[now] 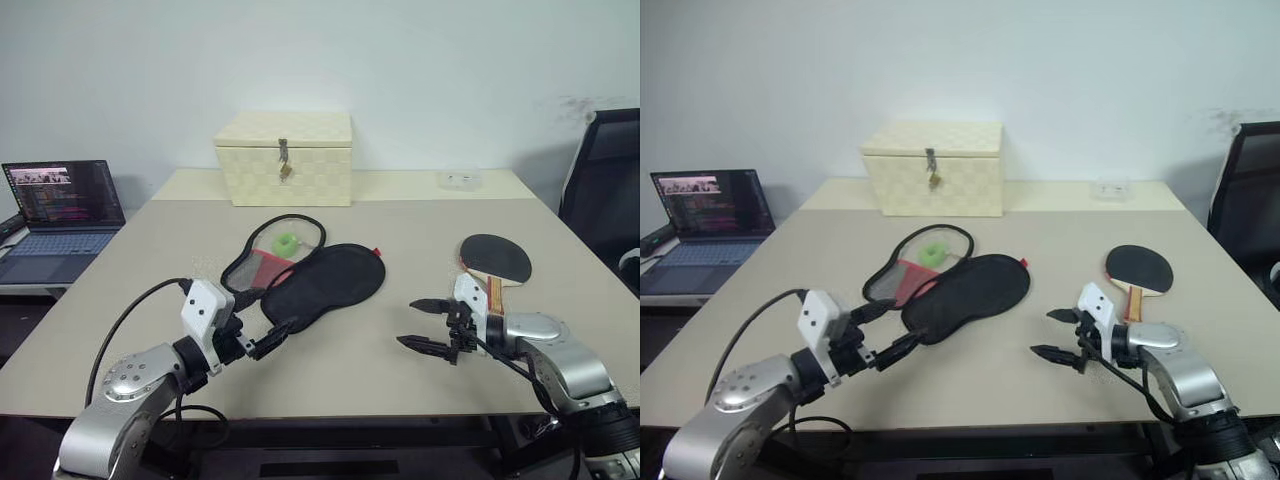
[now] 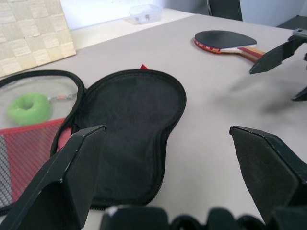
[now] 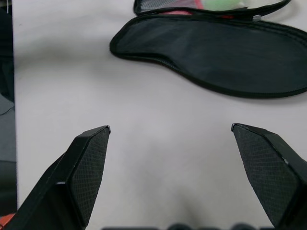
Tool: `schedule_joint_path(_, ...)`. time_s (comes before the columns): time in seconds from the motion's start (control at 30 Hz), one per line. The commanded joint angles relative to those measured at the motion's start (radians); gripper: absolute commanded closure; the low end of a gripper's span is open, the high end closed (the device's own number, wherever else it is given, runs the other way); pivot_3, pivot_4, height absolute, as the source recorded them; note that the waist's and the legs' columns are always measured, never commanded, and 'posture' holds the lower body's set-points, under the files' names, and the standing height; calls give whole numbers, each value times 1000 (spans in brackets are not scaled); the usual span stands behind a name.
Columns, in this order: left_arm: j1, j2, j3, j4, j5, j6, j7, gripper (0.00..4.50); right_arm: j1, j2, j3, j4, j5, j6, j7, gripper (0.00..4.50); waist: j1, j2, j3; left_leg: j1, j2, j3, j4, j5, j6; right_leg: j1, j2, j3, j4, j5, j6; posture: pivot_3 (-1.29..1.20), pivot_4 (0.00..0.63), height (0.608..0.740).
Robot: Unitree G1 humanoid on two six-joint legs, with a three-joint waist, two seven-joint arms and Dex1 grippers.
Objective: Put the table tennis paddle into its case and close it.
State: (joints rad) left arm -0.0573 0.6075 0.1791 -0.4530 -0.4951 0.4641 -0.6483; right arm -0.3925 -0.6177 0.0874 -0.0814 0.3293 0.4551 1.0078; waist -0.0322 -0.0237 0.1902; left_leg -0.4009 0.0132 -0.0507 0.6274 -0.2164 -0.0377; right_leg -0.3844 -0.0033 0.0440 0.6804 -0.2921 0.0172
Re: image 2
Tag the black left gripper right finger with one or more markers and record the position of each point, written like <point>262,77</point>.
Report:
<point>266,172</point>

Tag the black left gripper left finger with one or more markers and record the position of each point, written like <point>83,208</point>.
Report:
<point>60,172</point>

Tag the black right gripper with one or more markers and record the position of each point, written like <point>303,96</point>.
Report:
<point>299,33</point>

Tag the black rubber table tennis paddle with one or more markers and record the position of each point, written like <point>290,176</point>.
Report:
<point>220,39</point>

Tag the black and red paddle case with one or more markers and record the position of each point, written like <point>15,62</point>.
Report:
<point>134,119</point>

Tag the black office chair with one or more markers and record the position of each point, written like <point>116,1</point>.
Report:
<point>225,9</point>

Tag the cream woven storage box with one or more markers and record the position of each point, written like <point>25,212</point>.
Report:
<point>31,33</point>

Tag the clear plastic box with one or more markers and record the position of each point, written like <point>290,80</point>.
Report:
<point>145,13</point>

